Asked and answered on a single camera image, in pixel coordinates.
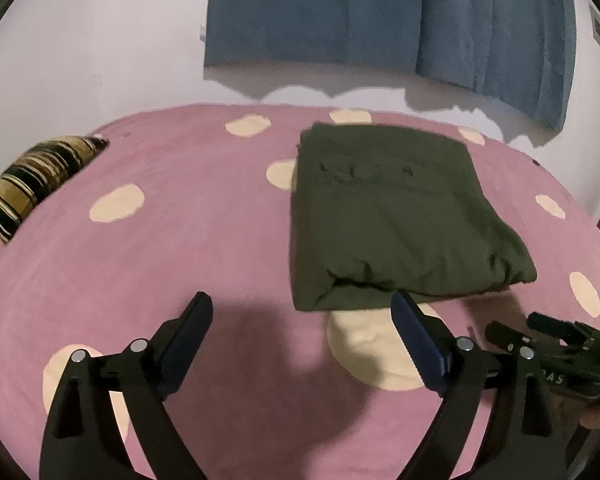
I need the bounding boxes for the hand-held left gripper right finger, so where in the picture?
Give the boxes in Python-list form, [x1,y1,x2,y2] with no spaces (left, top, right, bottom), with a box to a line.
[390,290,568,480]

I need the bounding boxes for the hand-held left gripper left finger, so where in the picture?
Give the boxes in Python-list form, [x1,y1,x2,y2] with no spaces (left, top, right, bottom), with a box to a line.
[39,291,215,480]

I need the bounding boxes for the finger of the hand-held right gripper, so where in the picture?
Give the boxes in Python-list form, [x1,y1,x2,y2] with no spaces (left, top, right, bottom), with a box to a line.
[526,311,600,342]
[484,320,535,361]

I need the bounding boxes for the olive green jacket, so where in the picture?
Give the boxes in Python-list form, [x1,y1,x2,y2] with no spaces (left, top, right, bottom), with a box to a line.
[289,121,538,313]

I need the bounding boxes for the pink bedsheet with cream dots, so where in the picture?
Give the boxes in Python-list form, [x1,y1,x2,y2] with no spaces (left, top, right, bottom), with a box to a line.
[0,102,600,480]

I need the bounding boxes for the brown striped pillow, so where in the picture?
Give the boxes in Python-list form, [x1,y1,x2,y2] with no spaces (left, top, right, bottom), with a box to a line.
[0,135,110,245]

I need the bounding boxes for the blue curtain panel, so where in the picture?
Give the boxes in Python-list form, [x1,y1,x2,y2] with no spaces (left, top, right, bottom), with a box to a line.
[415,0,577,131]
[202,0,426,83]

